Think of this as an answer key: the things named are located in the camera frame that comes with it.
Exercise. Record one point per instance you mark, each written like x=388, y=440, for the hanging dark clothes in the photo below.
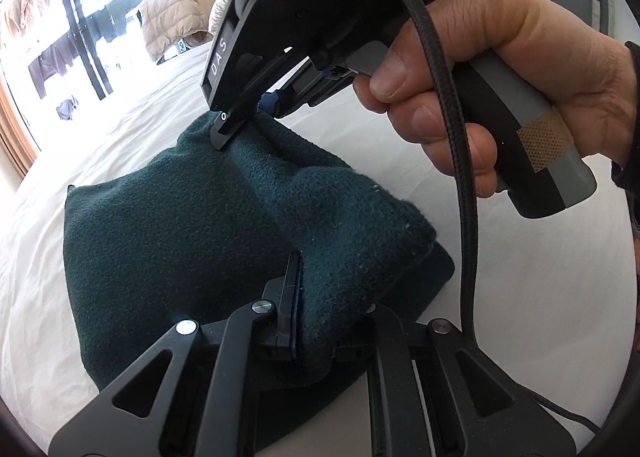
x=50, y=59

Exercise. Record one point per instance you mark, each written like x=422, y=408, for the beige puffer jacket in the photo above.
x=167, y=19

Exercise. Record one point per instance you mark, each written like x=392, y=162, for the person's right forearm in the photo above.
x=631, y=137

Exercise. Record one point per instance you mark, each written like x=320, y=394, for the small dark hanging garment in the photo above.
x=66, y=108

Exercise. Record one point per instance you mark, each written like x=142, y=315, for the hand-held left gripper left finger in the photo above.
x=289, y=294

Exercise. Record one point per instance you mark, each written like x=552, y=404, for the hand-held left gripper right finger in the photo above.
x=387, y=337

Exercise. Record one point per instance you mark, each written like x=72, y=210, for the bed with white sheet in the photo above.
x=125, y=137

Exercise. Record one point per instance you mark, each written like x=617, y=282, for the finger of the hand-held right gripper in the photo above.
x=226, y=129
x=300, y=92

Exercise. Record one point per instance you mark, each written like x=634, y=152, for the person's right hand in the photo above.
x=525, y=27

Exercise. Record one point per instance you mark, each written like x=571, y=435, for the dark green knit sweater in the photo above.
x=175, y=237

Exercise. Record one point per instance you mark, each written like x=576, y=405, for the glass balcony door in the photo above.
x=75, y=12

